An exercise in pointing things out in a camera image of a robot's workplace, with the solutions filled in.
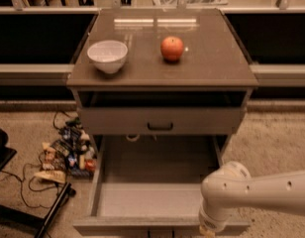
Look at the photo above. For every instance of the grey drawer cabinet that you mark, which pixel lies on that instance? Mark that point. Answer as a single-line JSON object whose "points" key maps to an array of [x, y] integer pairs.
{"points": [[211, 73]]}

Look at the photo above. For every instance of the red apple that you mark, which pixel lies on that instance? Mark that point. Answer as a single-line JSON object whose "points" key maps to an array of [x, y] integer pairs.
{"points": [[171, 48]]}

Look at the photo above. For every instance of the grey drawer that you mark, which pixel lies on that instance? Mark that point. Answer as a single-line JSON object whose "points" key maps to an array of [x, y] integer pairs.
{"points": [[161, 121], [149, 188]]}

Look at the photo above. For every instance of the dark blue snack bag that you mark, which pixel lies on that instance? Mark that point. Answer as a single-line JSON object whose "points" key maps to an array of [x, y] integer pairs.
{"points": [[68, 141]]}

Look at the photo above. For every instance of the grey top drawer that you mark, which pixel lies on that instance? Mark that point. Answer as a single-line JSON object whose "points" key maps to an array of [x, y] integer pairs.
{"points": [[161, 121]]}

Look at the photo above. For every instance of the grey horizontal rail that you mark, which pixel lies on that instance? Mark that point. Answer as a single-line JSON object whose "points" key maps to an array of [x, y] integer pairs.
{"points": [[34, 74]]}

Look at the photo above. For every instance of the tan chip bag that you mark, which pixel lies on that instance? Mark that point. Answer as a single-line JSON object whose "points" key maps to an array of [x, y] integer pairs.
{"points": [[53, 165]]}

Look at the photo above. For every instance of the black stand frame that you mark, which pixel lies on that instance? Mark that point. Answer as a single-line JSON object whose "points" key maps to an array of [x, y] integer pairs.
{"points": [[14, 208]]}

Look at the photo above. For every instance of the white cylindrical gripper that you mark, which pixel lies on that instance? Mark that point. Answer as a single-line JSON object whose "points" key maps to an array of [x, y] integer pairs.
{"points": [[210, 222]]}

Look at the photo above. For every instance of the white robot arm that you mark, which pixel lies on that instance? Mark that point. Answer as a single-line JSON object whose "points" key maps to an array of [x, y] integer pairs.
{"points": [[232, 186]]}

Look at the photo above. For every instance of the white ceramic bowl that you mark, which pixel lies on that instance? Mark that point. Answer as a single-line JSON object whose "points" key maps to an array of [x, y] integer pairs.
{"points": [[108, 56]]}

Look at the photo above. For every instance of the red snack packet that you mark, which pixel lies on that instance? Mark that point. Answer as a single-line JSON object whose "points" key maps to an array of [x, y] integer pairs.
{"points": [[90, 165]]}

